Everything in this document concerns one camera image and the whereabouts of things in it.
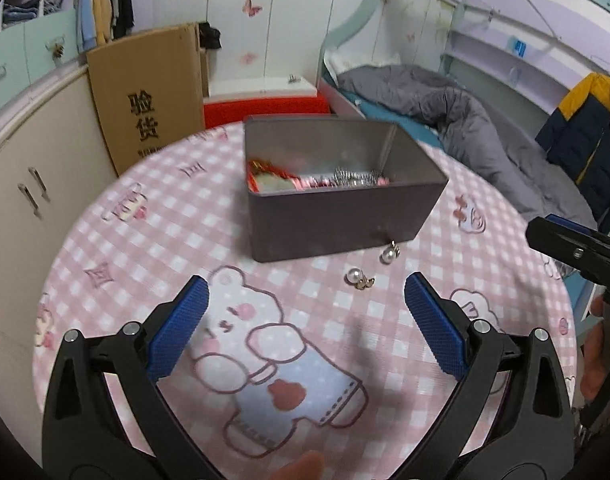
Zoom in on teal bed sheet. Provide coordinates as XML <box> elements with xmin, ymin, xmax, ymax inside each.
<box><xmin>317</xmin><ymin>75</ymin><xmax>443</xmax><ymax>150</ymax></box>

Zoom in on silver chain necklace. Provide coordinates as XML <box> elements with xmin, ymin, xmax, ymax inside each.
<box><xmin>329</xmin><ymin>167</ymin><xmax>392</xmax><ymax>189</ymax></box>

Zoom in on red storage bench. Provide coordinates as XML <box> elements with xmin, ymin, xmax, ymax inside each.
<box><xmin>203</xmin><ymin>75</ymin><xmax>331</xmax><ymax>129</ymax></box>

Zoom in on yellow navy jacket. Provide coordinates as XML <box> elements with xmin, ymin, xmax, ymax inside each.
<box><xmin>536</xmin><ymin>73</ymin><xmax>610</xmax><ymax>234</ymax></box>

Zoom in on pink checkered bear tablecloth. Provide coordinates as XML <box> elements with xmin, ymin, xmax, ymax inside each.
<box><xmin>33</xmin><ymin>125</ymin><xmax>577</xmax><ymax>479</ymax></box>

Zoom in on black clothing behind box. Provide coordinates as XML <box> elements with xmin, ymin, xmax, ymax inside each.
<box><xmin>198</xmin><ymin>22</ymin><xmax>221</xmax><ymax>51</ymax></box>

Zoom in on small blue box on shelf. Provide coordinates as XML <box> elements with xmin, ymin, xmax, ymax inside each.
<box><xmin>506</xmin><ymin>36</ymin><xmax>527</xmax><ymax>58</ymax></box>

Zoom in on jade pendant chain necklace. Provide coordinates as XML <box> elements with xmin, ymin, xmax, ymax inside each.
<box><xmin>256</xmin><ymin>173</ymin><xmax>299</xmax><ymax>194</ymax></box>

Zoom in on tall brown cardboard box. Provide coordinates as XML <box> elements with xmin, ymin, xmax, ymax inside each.
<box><xmin>86</xmin><ymin>23</ymin><xmax>204</xmax><ymax>174</ymax></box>

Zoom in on grey quilt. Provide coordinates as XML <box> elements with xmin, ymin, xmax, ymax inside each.
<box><xmin>337</xmin><ymin>65</ymin><xmax>597</xmax><ymax>229</ymax></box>

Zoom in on hanging clothes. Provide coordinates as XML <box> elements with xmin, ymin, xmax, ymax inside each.
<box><xmin>74</xmin><ymin>0</ymin><xmax>135</xmax><ymax>52</ymax></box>

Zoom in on left hand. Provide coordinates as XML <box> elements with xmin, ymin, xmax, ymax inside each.
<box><xmin>270</xmin><ymin>451</ymin><xmax>325</xmax><ymax>480</ymax></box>

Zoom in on right hand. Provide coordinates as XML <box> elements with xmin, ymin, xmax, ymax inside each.
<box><xmin>580</xmin><ymin>295</ymin><xmax>608</xmax><ymax>401</ymax></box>

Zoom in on white wardrobe doors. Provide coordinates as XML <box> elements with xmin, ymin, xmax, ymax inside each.
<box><xmin>133</xmin><ymin>0</ymin><xmax>361</xmax><ymax>81</ymax></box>

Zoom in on mint drawer unit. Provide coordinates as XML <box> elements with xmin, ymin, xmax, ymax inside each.
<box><xmin>0</xmin><ymin>9</ymin><xmax>78</xmax><ymax>110</ymax></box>

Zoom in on red cord bracelet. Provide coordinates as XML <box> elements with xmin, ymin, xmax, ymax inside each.
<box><xmin>245</xmin><ymin>158</ymin><xmax>302</xmax><ymax>194</ymax></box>

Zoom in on pearl earring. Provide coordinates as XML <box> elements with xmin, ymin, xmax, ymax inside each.
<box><xmin>380</xmin><ymin>240</ymin><xmax>401</xmax><ymax>266</ymax></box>
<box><xmin>344</xmin><ymin>268</ymin><xmax>375</xmax><ymax>290</ymax></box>

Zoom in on cream low cabinet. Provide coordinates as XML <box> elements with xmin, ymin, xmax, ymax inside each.
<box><xmin>0</xmin><ymin>66</ymin><xmax>119</xmax><ymax>396</ymax></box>

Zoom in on grey metal tin box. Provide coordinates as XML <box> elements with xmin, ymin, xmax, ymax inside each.
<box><xmin>243</xmin><ymin>116</ymin><xmax>448</xmax><ymax>262</ymax></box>

